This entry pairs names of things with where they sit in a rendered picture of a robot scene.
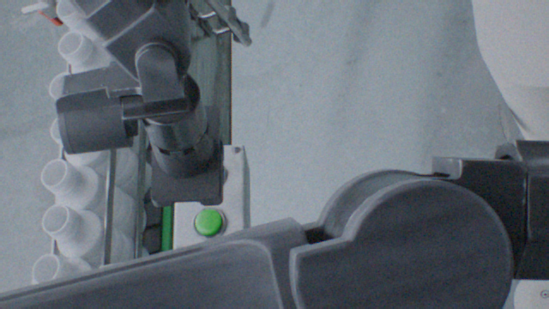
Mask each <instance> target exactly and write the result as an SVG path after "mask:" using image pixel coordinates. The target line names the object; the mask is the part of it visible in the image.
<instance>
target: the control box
mask: <svg viewBox="0 0 549 309"><path fill-rule="evenodd" d="M223 167H224V185H223V203H222V204H221V205H219V206H207V207H204V206H203V205H201V204H200V203H197V202H194V203H175V210H174V243H173V250H174V249H178V248H181V247H185V246H188V245H194V244H198V243H202V242H205V241H208V240H211V239H216V238H219V237H221V236H224V235H227V234H229V233H233V232H236V231H238V230H242V229H245V228H248V227H251V216H250V167H249V163H248V159H247V154H246V151H245V146H244V145H243V144H235V145H224V162H223ZM207 209H211V210H214V211H216V212H217V213H219V214H220V216H221V218H222V221H223V224H222V227H221V229H220V231H219V232H218V233H215V234H213V235H209V236H208V235H203V234H201V233H199V232H198V230H197V228H196V218H197V216H198V215H199V214H200V213H201V212H203V211H204V210H207Z"/></svg>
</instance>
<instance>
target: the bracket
mask: <svg viewBox="0 0 549 309"><path fill-rule="evenodd" d="M204 1H205V2H206V4H207V5H208V6H209V7H210V8H211V9H212V10H213V12H210V13H208V14H203V13H202V12H200V11H199V10H198V8H197V7H196V6H195V5H194V4H193V3H192V2H191V1H190V0H186V6H187V8H188V10H189V12H190V13H191V15H192V16H193V17H194V18H195V19H196V20H197V19H198V17H200V18H201V26H202V27H203V28H204V29H205V30H206V31H207V32H208V35H211V33H214V34H217V35H220V34H223V33H229V32H232V39H233V41H234V42H236V43H238V44H242V45H243V46H244V47H250V46H251V45H252V43H253V41H252V39H251V37H250V25H249V24H248V23H247V22H244V21H241V20H240V19H239V18H238V17H237V10H236V9H235V8H234V7H231V6H228V5H227V6H225V7H223V5H222V4H221V3H220V2H219V0H204ZM58 2H59V0H39V2H38V3H34V4H31V5H28V6H25V7H23V8H22V13H23V14H24V15H30V14H32V13H35V12H38V11H39V13H40V14H41V15H44V16H45V17H46V18H47V19H49V20H50V21H51V22H52V23H54V24H55V25H56V26H57V27H59V26H62V25H63V23H64V22H63V21H62V20H61V19H60V17H59V16H58V15H57V11H56V8H57V4H58ZM214 16H218V17H219V24H220V25H221V26H222V27H225V28H223V29H220V30H217V29H215V28H213V27H211V24H210V23H209V22H208V18H211V17H214ZM64 24H65V23H64ZM65 25H66V24H65ZM66 26H67V25H66ZM67 27H68V26H67ZM68 28H69V27H68Z"/></svg>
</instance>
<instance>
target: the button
mask: <svg viewBox="0 0 549 309"><path fill-rule="evenodd" d="M222 224H223V221H222V218H221V216H220V214H219V213H217V212H216V211H214V210H211V209H207V210H204V211H203V212H201V213H200V214H199V215H198V216H197V218H196V228H197V230H198V232H199V233H201V234H203V235H208V236H209V235H213V234H215V233H218V232H219V231H220V229H221V227H222Z"/></svg>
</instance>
